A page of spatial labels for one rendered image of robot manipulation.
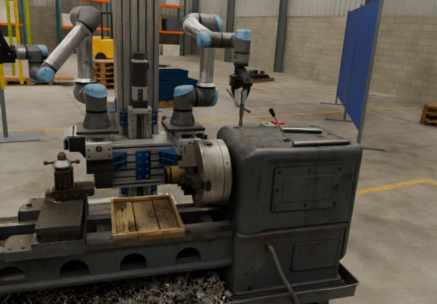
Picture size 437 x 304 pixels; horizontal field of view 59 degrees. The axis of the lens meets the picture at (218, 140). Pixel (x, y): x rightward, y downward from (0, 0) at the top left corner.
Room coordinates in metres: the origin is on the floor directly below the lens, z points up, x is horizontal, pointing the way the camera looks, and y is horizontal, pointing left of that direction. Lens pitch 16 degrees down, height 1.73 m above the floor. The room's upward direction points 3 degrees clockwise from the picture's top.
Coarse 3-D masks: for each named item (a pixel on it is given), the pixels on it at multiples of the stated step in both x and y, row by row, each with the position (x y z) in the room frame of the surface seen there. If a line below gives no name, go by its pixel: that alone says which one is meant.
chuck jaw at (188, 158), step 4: (192, 144) 1.72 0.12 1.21; (184, 148) 1.73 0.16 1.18; (188, 148) 1.70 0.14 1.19; (192, 148) 1.71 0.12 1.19; (188, 152) 1.69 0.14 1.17; (192, 152) 1.70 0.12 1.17; (184, 156) 1.68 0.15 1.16; (188, 156) 1.68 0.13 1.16; (192, 156) 1.69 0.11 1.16; (180, 160) 1.66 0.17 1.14; (184, 160) 1.67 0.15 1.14; (188, 160) 1.67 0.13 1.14; (192, 160) 1.68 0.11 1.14; (180, 164) 1.65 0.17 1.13; (184, 164) 1.66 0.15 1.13; (188, 164) 1.66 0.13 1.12; (192, 164) 1.67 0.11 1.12
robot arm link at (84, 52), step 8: (80, 8) 2.14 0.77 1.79; (72, 16) 2.18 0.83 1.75; (72, 24) 2.23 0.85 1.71; (88, 40) 2.19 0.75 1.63; (80, 48) 2.17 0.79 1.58; (88, 48) 2.19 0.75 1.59; (80, 56) 2.17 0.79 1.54; (88, 56) 2.19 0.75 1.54; (80, 64) 2.17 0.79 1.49; (88, 64) 2.18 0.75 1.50; (80, 72) 2.18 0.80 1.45; (88, 72) 2.18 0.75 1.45; (80, 80) 2.17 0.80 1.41; (88, 80) 2.18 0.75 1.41; (80, 88) 2.16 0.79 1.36; (80, 96) 2.13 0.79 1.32
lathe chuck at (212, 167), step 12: (204, 144) 1.64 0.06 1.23; (216, 144) 1.65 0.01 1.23; (204, 156) 1.57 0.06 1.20; (216, 156) 1.59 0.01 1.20; (192, 168) 1.72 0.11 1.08; (204, 168) 1.54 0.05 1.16; (216, 168) 1.55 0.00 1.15; (204, 180) 1.52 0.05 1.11; (216, 180) 1.53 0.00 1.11; (204, 192) 1.52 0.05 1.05; (216, 192) 1.54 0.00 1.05; (204, 204) 1.55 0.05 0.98; (216, 204) 1.57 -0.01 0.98
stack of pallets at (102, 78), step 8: (96, 64) 10.54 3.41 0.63; (104, 64) 10.27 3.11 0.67; (112, 64) 11.15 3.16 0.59; (96, 72) 10.46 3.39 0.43; (104, 72) 10.26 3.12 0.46; (112, 72) 10.43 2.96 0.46; (96, 80) 10.53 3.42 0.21; (104, 80) 10.30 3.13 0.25; (112, 80) 11.14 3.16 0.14; (112, 88) 10.42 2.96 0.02
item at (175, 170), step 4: (164, 168) 1.63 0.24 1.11; (168, 168) 1.62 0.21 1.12; (172, 168) 1.62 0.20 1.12; (176, 168) 1.62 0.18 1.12; (180, 168) 1.64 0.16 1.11; (184, 168) 1.65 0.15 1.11; (164, 172) 1.65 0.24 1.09; (168, 172) 1.60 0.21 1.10; (172, 172) 1.60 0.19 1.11; (176, 172) 1.61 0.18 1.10; (180, 172) 1.62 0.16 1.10; (184, 172) 1.63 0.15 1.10; (164, 176) 1.65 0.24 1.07; (168, 176) 1.59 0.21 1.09; (172, 176) 1.59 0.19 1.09; (176, 176) 1.60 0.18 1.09; (164, 180) 1.63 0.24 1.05; (168, 180) 1.59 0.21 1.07; (172, 180) 1.59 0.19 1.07; (176, 180) 1.60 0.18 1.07
